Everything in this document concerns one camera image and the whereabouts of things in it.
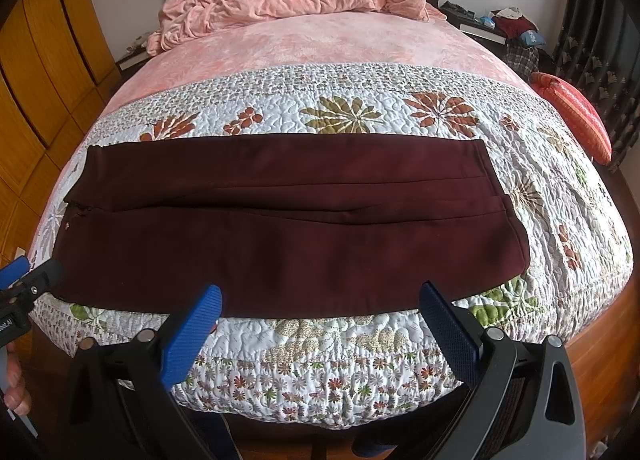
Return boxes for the maroon pants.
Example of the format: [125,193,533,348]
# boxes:
[53,134,530,319]

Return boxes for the person's left hand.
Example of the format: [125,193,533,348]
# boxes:
[3,343,32,416]

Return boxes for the floral quilted bedspread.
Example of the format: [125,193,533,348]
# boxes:
[29,64,634,430]

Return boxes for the orange wooden wardrobe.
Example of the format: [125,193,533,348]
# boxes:
[1,0,122,263]

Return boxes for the left nightstand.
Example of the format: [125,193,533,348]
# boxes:
[116,31,152,74]

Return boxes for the pink fleece bed sheet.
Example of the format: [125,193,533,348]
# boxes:
[103,12,528,114]

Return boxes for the orange striped pillow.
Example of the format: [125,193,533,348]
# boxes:
[529,72,612,165]

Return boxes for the dark patterned curtain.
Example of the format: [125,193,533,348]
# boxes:
[553,0,639,170]

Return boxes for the cluttered right nightstand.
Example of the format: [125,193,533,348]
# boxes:
[439,2,547,82]

